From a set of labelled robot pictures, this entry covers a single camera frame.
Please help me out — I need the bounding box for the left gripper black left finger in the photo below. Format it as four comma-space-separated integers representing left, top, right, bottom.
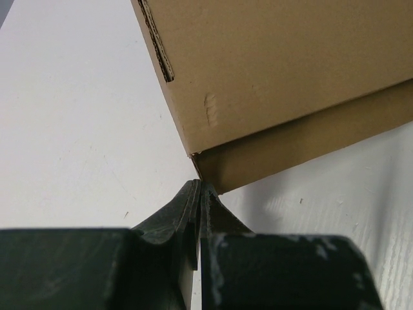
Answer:
1, 180, 201, 309

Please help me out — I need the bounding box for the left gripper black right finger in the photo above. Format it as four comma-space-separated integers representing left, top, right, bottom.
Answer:
200, 183, 383, 309

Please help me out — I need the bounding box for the brown cardboard box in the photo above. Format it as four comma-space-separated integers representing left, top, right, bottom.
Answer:
132, 1, 412, 194

